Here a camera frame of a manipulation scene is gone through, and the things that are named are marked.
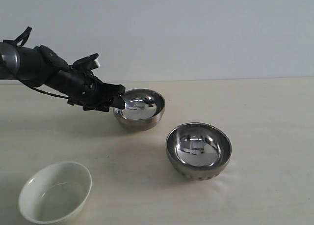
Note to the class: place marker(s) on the smooth steel bowl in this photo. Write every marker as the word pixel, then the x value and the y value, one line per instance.
pixel 143 110

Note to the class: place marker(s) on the white ceramic bowl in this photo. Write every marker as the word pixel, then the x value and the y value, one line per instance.
pixel 56 193

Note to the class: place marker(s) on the ribbed steel bowl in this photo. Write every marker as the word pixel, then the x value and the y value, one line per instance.
pixel 198 151

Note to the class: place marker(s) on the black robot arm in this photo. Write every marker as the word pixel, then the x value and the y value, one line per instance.
pixel 38 66

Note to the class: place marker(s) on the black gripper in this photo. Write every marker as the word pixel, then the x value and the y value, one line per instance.
pixel 93 94

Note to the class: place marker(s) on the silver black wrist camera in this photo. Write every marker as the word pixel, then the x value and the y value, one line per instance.
pixel 88 62

